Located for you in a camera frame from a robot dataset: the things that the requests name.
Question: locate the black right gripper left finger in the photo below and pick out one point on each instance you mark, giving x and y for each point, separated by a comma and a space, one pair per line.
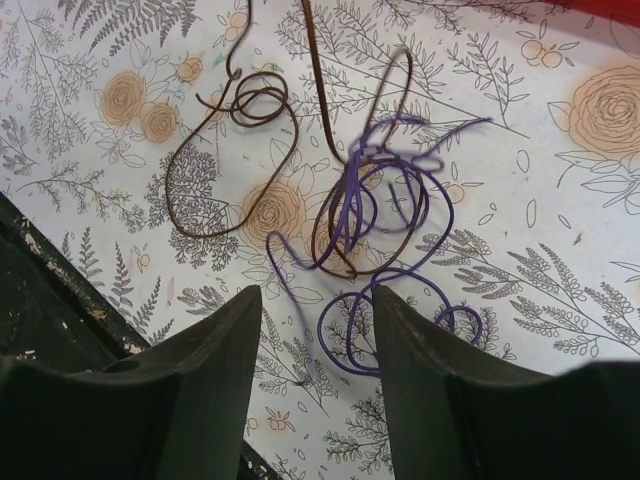
174, 411

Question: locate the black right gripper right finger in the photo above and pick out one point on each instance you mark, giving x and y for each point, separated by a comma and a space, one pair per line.
456, 412

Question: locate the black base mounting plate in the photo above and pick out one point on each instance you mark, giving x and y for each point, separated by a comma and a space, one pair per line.
50, 313

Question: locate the red three-compartment plastic tray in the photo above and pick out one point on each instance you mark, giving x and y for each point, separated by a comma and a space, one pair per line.
625, 13

